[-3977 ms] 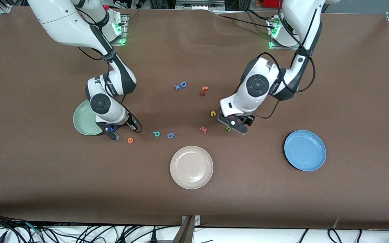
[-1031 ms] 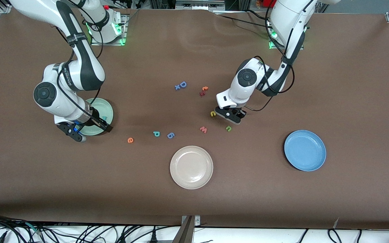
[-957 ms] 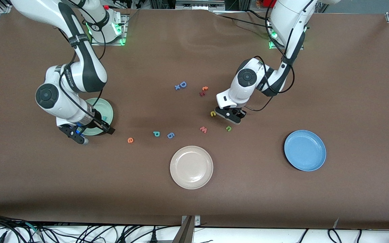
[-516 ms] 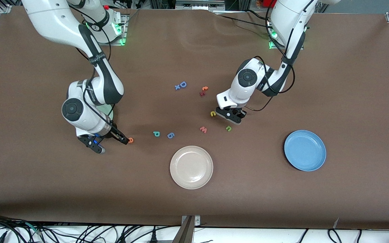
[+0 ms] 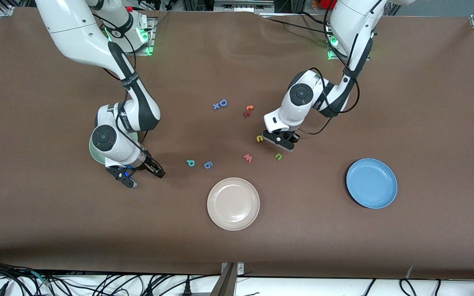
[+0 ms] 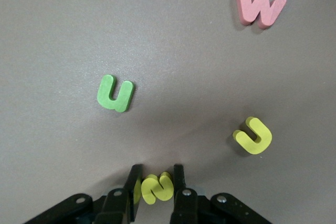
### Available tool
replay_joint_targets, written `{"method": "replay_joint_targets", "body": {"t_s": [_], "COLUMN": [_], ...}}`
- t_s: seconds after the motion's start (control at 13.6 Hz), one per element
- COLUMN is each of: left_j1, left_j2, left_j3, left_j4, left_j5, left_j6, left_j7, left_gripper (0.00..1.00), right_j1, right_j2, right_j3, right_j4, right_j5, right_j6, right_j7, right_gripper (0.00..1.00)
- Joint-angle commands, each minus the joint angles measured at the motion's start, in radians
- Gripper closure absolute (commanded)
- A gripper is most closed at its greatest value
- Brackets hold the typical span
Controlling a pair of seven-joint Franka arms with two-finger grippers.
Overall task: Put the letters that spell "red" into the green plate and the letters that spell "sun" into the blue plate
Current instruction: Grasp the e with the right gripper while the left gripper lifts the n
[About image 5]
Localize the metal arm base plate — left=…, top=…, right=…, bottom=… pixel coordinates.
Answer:
left=327, top=25, right=371, bottom=61
left=128, top=18, right=156, bottom=56

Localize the pale green plate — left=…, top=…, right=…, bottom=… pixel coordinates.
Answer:
left=89, top=132, right=139, bottom=166

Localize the grey power strip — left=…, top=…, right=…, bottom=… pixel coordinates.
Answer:
left=214, top=0, right=275, bottom=14

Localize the black cable on table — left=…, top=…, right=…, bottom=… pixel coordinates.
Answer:
left=262, top=12, right=336, bottom=35

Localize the blue plate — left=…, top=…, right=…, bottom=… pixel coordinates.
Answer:
left=346, top=158, right=398, bottom=209

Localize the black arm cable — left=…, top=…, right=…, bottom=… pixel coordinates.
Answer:
left=299, top=0, right=361, bottom=135

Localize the metal camera post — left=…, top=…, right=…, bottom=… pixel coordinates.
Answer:
left=210, top=262, right=246, bottom=296

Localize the teal cable connector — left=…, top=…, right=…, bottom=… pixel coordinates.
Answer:
left=31, top=271, right=51, bottom=287

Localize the beige plate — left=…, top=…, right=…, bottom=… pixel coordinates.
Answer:
left=207, top=177, right=260, bottom=231

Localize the brown table mat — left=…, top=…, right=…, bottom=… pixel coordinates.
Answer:
left=0, top=7, right=474, bottom=280

